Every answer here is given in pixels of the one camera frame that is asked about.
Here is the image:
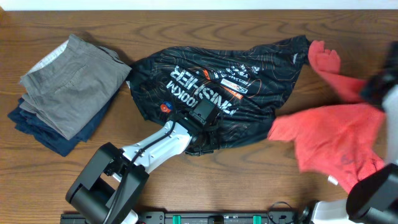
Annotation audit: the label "folded navy blue garment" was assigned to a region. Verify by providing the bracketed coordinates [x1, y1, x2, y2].
[7, 91, 118, 157]

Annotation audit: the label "black cycling jersey orange lines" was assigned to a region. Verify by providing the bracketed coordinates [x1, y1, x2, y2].
[126, 35, 310, 149]

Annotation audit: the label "folded grey trousers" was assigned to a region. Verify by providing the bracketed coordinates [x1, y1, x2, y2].
[20, 34, 131, 139]

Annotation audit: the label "red printed t-shirt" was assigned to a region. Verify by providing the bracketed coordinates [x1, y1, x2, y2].
[267, 40, 385, 192]

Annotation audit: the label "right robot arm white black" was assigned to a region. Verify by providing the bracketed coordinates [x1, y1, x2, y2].
[310, 41, 397, 224]

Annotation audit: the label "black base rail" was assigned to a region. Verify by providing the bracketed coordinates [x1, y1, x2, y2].
[60, 210, 299, 224]

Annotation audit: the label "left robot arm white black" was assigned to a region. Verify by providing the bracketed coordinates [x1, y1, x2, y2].
[65, 111, 221, 223]

